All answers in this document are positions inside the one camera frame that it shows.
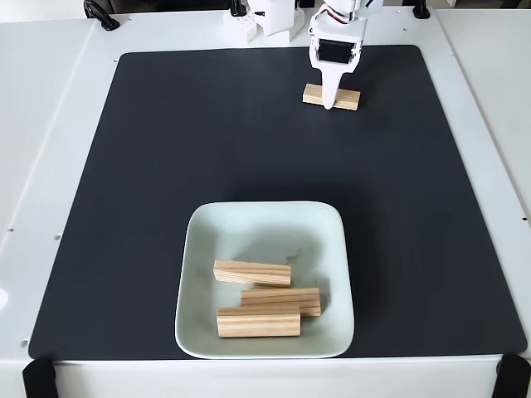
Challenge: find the black rubber mat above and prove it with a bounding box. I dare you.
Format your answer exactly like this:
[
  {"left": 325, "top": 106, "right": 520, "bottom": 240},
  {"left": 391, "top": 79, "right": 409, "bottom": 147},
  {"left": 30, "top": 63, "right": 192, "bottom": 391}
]
[{"left": 27, "top": 44, "right": 528, "bottom": 361}]

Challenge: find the grooved wooden block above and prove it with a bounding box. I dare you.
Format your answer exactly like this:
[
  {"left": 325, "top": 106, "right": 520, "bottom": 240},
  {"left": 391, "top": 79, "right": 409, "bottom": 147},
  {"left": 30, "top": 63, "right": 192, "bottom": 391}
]
[
  {"left": 212, "top": 259, "right": 293, "bottom": 289},
  {"left": 241, "top": 288, "right": 323, "bottom": 318}
]

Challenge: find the red black white servo cable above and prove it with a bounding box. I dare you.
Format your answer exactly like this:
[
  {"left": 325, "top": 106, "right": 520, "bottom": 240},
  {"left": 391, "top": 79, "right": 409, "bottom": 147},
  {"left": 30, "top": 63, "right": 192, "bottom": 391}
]
[{"left": 309, "top": 5, "right": 358, "bottom": 36}]

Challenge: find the pale green square plate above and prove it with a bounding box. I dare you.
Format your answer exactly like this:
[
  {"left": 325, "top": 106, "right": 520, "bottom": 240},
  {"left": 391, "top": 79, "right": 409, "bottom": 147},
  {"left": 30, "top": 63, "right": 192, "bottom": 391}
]
[{"left": 173, "top": 201, "right": 356, "bottom": 360}]

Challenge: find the plain wooden block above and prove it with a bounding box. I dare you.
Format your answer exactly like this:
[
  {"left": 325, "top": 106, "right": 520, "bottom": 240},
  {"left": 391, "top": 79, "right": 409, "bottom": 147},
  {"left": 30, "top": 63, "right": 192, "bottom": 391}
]
[
  {"left": 301, "top": 82, "right": 363, "bottom": 112},
  {"left": 216, "top": 304, "right": 302, "bottom": 340}
]

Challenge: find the black corner bracket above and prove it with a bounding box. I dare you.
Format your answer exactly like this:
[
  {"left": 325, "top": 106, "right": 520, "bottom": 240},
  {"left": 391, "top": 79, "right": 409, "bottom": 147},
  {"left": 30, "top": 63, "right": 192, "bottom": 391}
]
[
  {"left": 22, "top": 358, "right": 58, "bottom": 398},
  {"left": 491, "top": 354, "right": 531, "bottom": 398}
]

